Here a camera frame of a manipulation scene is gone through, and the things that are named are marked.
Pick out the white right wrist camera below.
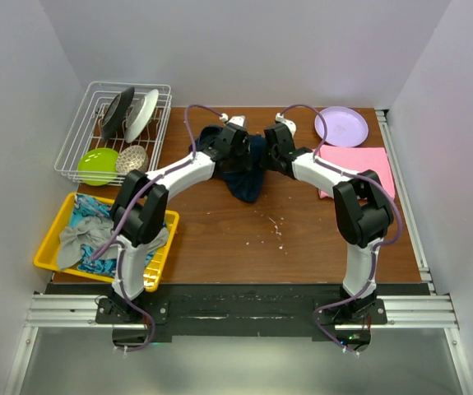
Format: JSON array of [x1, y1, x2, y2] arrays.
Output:
[[275, 113, 297, 136]]

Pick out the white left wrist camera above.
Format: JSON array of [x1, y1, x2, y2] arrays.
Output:
[[220, 113, 246, 128]]

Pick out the white wire dish rack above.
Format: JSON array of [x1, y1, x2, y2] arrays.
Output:
[[54, 81, 172, 187]]

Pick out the yellow plastic tray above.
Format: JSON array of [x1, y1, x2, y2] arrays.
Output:
[[33, 193, 179, 292]]

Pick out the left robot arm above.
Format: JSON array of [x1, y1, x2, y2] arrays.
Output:
[[105, 116, 252, 323]]

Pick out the lilac plastic plate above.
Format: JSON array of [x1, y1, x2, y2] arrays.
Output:
[[314, 106, 369, 147]]

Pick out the grey cloth garment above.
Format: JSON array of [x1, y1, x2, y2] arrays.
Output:
[[57, 216, 170, 271]]

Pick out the pink t-shirt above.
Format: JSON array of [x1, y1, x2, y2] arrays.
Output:
[[318, 145, 396, 199]]

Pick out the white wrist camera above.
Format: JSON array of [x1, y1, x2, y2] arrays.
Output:
[[220, 113, 246, 128], [275, 113, 297, 136]]

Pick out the patterned ceramic cup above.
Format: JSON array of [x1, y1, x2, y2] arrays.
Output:
[[115, 145, 149, 174]]

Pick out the green plastic bowl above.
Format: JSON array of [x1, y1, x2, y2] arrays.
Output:
[[77, 147, 119, 186]]

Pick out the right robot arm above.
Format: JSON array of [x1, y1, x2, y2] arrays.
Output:
[[262, 123, 398, 323]]

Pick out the white plate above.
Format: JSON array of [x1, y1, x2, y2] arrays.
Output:
[[124, 89, 160, 143]]

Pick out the dark blue denim jeans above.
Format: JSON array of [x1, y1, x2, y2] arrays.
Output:
[[194, 125, 270, 204]]

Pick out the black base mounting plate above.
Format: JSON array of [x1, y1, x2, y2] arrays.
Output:
[[95, 283, 387, 343]]

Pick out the aluminium frame rail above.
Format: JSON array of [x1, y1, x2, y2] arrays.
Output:
[[4, 294, 473, 394]]

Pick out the blue patterned cloth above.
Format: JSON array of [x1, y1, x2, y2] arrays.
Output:
[[69, 193, 157, 276]]

